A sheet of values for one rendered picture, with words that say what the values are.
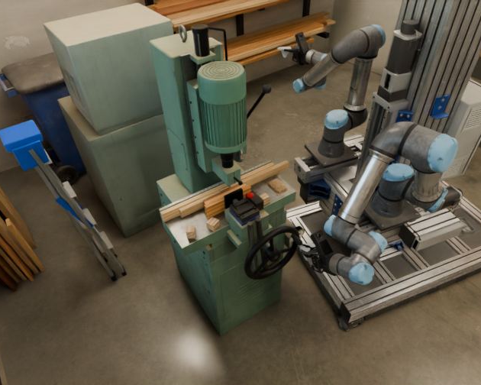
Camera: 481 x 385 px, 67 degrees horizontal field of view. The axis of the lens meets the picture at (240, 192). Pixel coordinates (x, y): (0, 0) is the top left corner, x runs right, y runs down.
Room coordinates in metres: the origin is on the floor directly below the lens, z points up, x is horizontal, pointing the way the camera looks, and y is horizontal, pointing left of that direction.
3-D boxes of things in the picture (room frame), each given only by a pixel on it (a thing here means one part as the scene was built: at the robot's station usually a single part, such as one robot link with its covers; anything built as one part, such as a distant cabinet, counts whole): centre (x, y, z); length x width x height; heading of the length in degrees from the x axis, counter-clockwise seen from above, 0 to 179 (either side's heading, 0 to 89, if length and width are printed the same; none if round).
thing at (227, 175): (1.27, 0.06, 1.03); 0.14 x 0.07 x 0.09; 32
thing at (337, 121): (1.68, -0.53, 0.98); 0.13 x 0.12 x 0.14; 125
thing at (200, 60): (1.37, 0.12, 1.54); 0.08 x 0.08 x 0.17; 32
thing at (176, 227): (1.14, 0.02, 0.87); 0.61 x 0.30 x 0.06; 122
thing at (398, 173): (1.20, -0.70, 0.98); 0.13 x 0.12 x 0.14; 43
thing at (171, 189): (1.35, 0.11, 0.76); 0.57 x 0.45 x 0.09; 32
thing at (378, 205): (1.20, -0.69, 0.87); 0.15 x 0.15 x 0.10
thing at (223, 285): (1.35, 0.11, 0.36); 0.58 x 0.45 x 0.71; 32
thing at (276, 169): (1.27, 0.01, 0.92); 0.60 x 0.02 x 0.04; 122
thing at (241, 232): (1.07, -0.02, 0.92); 0.15 x 0.13 x 0.09; 122
